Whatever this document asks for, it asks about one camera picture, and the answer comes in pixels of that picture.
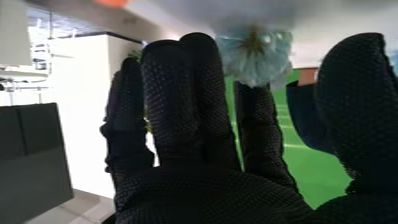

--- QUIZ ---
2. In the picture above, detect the pale blue flower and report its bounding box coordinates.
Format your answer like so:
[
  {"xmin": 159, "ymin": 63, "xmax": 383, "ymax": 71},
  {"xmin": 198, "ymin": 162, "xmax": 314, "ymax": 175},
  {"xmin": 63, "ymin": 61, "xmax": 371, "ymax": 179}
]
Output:
[{"xmin": 214, "ymin": 28, "xmax": 294, "ymax": 90}]

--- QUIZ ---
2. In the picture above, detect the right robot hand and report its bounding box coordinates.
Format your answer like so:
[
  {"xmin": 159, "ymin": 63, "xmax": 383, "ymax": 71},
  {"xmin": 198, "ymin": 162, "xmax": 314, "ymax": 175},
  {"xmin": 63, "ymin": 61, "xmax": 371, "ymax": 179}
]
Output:
[{"xmin": 97, "ymin": 31, "xmax": 398, "ymax": 224}]

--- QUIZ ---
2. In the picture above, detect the person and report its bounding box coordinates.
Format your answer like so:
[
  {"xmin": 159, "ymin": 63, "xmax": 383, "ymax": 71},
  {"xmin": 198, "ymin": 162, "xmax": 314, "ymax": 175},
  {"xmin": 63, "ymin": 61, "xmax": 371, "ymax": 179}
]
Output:
[{"xmin": 284, "ymin": 67, "xmax": 335, "ymax": 155}]

